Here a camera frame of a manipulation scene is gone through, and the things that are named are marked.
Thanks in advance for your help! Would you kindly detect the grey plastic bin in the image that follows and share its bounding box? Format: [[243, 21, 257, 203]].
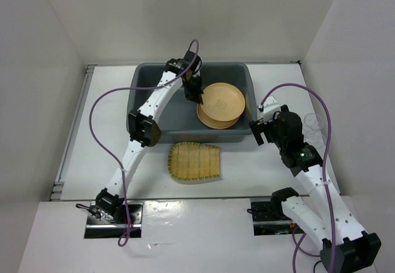
[[126, 62, 257, 143]]

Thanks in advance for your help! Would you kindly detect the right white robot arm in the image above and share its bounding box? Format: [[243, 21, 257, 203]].
[[249, 103, 381, 272]]

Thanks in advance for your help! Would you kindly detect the tan plate with bear print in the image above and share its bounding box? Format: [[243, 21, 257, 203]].
[[201, 82, 246, 122]]

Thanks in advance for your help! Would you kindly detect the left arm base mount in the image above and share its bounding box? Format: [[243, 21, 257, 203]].
[[75, 202, 143, 239]]

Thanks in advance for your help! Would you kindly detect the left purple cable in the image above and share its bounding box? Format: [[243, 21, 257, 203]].
[[88, 40, 200, 248]]

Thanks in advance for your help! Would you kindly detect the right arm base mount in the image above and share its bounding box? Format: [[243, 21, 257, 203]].
[[246, 197, 303, 236]]

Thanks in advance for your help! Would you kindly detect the aluminium frame rail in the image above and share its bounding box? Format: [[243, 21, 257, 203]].
[[49, 64, 97, 201]]

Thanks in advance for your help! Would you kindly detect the clear plastic cup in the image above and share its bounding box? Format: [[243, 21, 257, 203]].
[[304, 113, 326, 131], [304, 130, 326, 148]]

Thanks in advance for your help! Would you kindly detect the woven bamboo tray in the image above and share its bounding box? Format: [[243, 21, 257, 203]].
[[167, 142, 222, 182]]

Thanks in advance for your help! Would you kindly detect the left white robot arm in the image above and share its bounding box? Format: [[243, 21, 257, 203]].
[[96, 50, 203, 224]]

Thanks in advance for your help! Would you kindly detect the tan plate with square print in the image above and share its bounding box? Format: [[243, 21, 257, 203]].
[[196, 104, 239, 130]]

